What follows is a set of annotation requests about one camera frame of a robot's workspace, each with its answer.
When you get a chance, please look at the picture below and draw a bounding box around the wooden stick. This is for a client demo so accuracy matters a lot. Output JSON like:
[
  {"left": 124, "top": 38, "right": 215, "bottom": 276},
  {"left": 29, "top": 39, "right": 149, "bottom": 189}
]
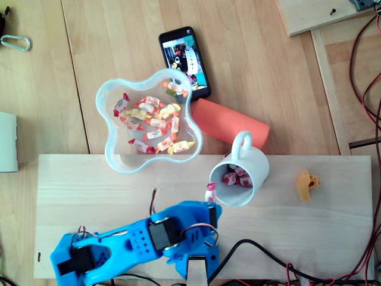
[{"left": 186, "top": 256, "right": 208, "bottom": 286}]

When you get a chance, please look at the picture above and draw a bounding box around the light wooden board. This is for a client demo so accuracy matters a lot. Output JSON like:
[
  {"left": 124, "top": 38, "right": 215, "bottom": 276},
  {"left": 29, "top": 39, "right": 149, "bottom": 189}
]
[{"left": 33, "top": 154, "right": 375, "bottom": 281}]

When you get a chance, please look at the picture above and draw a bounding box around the yellow wrapped candy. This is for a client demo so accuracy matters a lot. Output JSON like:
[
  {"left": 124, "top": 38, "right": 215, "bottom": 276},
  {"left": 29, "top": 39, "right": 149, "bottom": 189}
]
[
  {"left": 159, "top": 104, "right": 182, "bottom": 120},
  {"left": 126, "top": 107, "right": 152, "bottom": 120},
  {"left": 167, "top": 141, "right": 195, "bottom": 155}
]

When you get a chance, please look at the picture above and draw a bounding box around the white ceramic mug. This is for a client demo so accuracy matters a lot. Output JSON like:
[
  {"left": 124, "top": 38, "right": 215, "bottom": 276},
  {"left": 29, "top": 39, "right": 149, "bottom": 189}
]
[{"left": 208, "top": 130, "right": 270, "bottom": 208}]

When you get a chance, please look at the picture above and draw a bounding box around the orange cylindrical case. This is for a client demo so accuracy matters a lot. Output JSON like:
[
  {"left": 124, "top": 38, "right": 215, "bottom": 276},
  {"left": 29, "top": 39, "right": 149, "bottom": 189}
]
[{"left": 190, "top": 98, "right": 271, "bottom": 150}]

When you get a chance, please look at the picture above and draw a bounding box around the yellow 3D-printed part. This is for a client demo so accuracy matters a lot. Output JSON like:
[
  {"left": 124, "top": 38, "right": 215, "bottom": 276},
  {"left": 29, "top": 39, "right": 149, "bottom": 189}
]
[{"left": 296, "top": 169, "right": 321, "bottom": 203}]

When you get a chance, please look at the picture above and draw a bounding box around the translucent wavy plastic bowl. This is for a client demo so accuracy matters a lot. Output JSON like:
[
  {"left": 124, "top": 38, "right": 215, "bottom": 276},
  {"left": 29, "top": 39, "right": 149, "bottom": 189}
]
[{"left": 95, "top": 68, "right": 205, "bottom": 175}]

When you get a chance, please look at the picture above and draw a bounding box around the black smartphone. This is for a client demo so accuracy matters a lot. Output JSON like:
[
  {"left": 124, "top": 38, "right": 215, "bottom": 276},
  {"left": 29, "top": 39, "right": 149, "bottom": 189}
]
[{"left": 158, "top": 26, "right": 212, "bottom": 101}]

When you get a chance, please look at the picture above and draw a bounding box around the white box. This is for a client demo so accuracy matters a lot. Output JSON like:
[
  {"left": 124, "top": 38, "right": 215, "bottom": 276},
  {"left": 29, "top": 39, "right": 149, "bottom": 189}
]
[{"left": 0, "top": 111, "right": 18, "bottom": 173}]

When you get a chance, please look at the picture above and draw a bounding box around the small wooden panel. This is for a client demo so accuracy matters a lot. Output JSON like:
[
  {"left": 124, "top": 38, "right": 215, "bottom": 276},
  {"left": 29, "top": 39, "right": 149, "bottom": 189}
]
[{"left": 275, "top": 0, "right": 379, "bottom": 38}]

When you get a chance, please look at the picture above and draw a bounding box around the silver carabiner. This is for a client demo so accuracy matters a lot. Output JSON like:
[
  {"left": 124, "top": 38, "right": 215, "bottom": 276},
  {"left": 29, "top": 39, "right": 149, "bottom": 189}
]
[{"left": 0, "top": 35, "right": 31, "bottom": 52}]

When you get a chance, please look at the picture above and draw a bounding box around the grey plastic part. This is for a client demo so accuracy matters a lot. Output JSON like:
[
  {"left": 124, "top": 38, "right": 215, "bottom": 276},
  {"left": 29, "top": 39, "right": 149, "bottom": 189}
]
[{"left": 349, "top": 0, "right": 375, "bottom": 12}]

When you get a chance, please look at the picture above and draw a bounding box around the black object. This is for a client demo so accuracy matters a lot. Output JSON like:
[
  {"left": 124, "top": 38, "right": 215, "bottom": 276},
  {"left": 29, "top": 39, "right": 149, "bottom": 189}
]
[{"left": 0, "top": 5, "right": 10, "bottom": 34}]

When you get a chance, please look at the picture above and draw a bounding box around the blue 3D-printed mount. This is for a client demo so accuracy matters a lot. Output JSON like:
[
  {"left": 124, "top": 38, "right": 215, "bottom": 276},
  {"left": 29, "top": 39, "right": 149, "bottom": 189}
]
[{"left": 174, "top": 250, "right": 220, "bottom": 281}]

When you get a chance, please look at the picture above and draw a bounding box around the thick black cable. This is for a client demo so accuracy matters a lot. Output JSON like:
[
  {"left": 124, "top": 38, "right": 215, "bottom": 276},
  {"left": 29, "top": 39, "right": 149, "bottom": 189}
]
[{"left": 207, "top": 239, "right": 381, "bottom": 284}]

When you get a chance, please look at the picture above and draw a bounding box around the thin black cable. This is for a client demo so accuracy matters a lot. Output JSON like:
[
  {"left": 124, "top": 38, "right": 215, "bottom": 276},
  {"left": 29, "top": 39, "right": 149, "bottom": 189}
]
[{"left": 111, "top": 273, "right": 163, "bottom": 286}]

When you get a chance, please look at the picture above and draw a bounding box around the thin red wire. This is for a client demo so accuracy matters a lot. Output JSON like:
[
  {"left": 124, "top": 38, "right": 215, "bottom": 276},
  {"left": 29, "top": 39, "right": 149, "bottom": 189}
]
[{"left": 285, "top": 262, "right": 336, "bottom": 284}]

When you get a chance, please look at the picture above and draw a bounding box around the wooden rail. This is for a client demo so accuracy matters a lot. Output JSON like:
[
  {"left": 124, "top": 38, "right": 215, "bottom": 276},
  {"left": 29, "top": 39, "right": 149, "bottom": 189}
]
[{"left": 311, "top": 26, "right": 352, "bottom": 156}]

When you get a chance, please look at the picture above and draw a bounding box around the red black braided cable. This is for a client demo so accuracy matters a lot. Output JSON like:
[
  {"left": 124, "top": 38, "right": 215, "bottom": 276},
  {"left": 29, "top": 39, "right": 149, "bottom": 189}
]
[
  {"left": 361, "top": 74, "right": 381, "bottom": 123},
  {"left": 342, "top": 13, "right": 381, "bottom": 282}
]

